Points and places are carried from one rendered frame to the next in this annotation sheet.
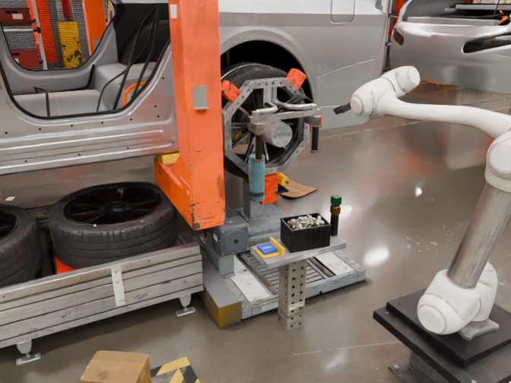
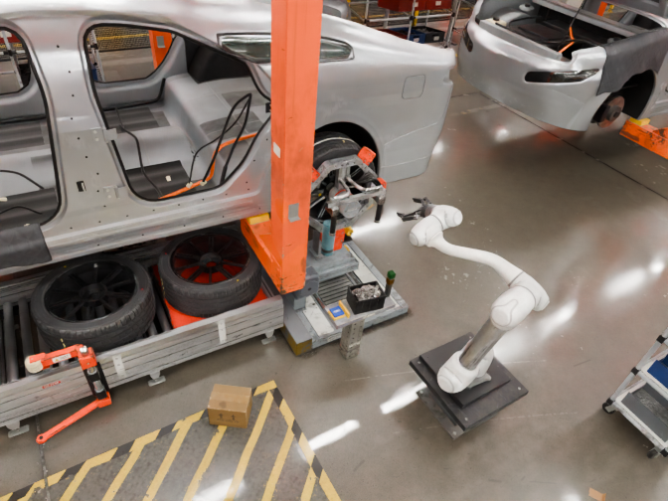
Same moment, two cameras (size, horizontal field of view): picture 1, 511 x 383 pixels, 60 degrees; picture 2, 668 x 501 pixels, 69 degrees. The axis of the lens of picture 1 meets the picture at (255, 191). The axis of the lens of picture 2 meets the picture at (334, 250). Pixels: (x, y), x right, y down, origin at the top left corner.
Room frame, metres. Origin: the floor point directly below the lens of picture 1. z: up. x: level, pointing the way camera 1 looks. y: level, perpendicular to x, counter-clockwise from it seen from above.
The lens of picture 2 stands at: (-0.22, 0.23, 2.66)
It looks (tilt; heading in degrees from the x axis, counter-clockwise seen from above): 41 degrees down; 353
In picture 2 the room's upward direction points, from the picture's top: 6 degrees clockwise
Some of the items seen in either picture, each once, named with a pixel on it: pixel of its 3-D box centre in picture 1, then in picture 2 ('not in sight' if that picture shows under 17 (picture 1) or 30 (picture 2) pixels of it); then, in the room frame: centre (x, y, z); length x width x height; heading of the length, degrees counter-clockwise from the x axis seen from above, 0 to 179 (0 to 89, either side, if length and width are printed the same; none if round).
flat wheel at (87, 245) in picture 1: (116, 223); (212, 269); (2.17, 0.76, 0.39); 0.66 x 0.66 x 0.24
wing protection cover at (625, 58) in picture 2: not in sight; (627, 60); (4.02, -2.67, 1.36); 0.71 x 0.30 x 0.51; 117
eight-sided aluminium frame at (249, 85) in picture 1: (266, 128); (338, 195); (2.44, -0.06, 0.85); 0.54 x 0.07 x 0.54; 117
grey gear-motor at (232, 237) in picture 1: (221, 235); (295, 276); (2.27, 0.20, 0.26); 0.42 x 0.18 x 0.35; 27
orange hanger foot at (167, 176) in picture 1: (180, 166); (265, 230); (2.24, 0.40, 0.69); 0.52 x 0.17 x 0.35; 27
